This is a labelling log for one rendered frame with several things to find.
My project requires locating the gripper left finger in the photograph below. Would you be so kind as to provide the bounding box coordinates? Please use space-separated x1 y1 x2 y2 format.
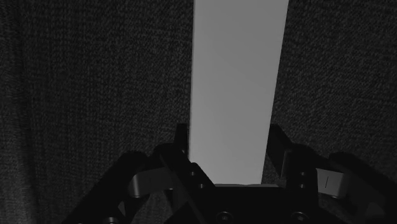
62 123 216 224

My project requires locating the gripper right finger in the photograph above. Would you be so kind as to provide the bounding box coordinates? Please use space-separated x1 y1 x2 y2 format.
265 123 397 224

